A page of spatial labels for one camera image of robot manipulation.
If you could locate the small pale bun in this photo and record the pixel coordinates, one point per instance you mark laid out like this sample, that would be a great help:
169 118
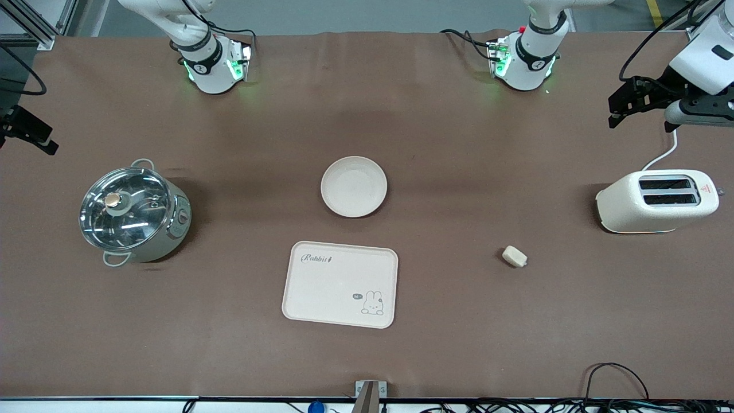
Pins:
514 256

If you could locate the round cream plate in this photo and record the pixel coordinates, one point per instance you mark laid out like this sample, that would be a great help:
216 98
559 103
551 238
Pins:
354 187

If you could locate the cream rabbit print tray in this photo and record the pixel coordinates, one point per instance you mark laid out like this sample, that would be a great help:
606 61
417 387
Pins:
338 287

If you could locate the cream two-slot toaster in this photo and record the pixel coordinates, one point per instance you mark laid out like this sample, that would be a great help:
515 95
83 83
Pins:
654 209

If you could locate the glass pot lid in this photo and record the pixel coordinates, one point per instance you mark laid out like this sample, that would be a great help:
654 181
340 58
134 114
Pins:
126 209

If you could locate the steel pot with glass lid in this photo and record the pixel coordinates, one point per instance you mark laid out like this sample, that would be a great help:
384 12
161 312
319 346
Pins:
172 229

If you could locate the brown table cover cloth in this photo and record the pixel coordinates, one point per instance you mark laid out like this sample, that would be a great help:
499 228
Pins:
459 344

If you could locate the blue round knob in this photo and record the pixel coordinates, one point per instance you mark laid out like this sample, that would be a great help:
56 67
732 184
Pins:
316 408

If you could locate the aluminium frame profile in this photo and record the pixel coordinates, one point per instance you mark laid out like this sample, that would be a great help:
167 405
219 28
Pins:
34 26

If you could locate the metal table edge bracket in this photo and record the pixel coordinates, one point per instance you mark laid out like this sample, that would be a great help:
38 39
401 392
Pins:
370 393

